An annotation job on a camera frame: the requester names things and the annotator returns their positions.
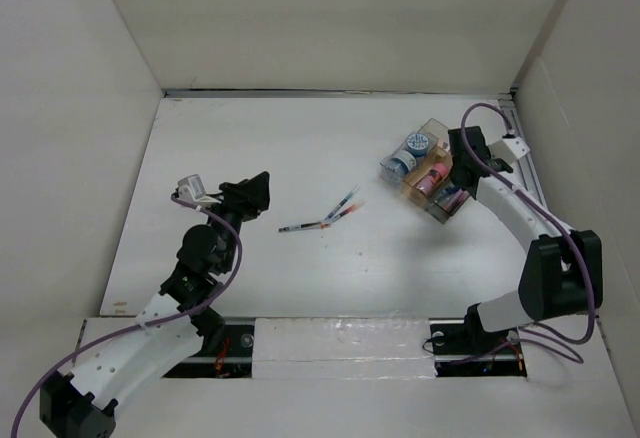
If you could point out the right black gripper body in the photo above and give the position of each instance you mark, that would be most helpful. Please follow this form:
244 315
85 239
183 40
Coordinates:
453 172

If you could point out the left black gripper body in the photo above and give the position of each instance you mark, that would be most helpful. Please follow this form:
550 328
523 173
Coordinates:
247 208

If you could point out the red gel pen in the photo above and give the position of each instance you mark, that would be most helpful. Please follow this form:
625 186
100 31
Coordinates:
450 199

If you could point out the pink glue bottle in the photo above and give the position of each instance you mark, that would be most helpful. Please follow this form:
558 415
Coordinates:
432 179

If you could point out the clear desk organizer box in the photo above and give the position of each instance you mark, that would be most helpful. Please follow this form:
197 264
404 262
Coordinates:
439 153

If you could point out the blue round tape tin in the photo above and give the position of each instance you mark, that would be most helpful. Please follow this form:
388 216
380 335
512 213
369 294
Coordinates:
418 144

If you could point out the black thin pen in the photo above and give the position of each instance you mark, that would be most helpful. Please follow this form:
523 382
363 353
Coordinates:
302 226

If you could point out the blue capped pen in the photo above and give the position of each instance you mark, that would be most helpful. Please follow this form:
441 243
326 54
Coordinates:
341 203

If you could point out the orange capped pen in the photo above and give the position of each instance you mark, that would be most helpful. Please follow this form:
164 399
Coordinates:
341 214

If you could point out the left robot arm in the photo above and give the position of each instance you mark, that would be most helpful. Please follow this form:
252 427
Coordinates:
178 321

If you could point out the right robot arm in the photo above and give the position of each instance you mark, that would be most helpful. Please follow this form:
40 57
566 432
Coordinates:
486 320

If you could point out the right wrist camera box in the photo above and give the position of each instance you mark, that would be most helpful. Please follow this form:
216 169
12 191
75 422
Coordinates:
509 148

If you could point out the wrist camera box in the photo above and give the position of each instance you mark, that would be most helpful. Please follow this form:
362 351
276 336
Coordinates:
191 189
509 148

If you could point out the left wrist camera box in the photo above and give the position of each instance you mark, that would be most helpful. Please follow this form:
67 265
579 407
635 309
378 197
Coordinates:
191 189

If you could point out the aluminium rail right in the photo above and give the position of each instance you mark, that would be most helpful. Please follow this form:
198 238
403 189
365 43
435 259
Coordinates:
525 168

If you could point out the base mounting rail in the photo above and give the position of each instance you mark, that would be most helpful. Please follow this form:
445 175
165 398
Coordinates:
350 349

